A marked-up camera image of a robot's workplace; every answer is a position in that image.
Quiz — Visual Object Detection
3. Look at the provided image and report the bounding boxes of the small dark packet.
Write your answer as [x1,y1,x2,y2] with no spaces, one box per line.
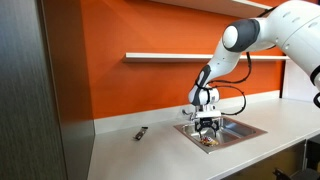
[133,126,150,141]

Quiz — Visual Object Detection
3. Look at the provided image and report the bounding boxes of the dark tall cabinet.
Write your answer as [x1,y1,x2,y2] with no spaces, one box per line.
[0,0,97,180]

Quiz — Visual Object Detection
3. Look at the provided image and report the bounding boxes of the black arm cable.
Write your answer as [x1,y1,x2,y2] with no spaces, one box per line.
[206,51,253,117]

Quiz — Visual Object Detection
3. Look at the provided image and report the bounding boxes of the stainless steel sink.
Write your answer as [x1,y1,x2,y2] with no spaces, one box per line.
[172,114,269,155]

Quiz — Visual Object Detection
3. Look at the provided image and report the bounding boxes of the brown snack packet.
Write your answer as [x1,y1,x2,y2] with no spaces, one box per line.
[199,135,220,148]

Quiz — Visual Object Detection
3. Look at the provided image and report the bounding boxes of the wooden counter base cabinet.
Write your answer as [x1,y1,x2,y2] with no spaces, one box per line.
[221,139,308,180]

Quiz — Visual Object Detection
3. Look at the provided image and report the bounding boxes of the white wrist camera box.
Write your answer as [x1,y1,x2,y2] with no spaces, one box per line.
[194,110,223,120]

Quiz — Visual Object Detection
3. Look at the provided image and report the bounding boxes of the thick black base cable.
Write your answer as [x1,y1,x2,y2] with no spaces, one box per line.
[312,92,320,110]

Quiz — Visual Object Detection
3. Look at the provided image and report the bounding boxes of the chrome faucet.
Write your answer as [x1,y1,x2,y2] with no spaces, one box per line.
[181,105,198,123]

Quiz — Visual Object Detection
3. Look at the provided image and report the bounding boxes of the white tall side panel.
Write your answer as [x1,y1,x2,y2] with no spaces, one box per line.
[281,59,320,103]

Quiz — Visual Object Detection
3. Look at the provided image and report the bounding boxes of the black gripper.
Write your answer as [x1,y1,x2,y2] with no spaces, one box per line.
[194,116,221,139]

